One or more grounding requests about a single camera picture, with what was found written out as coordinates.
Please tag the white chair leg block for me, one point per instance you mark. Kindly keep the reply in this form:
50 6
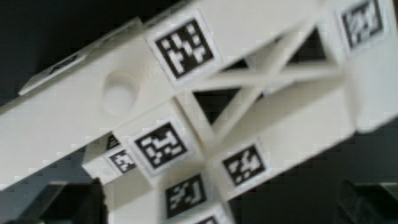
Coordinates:
106 160

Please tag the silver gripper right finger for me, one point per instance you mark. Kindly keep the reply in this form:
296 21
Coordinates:
366 204

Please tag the white chair seat part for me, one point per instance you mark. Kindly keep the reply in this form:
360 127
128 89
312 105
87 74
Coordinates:
158 138

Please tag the white chair back frame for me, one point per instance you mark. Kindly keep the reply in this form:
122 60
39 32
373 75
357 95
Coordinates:
218 51

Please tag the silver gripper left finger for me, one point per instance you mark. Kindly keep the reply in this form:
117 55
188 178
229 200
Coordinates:
67 204

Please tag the white tagged cube block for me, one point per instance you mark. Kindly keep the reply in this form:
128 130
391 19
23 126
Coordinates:
192 204

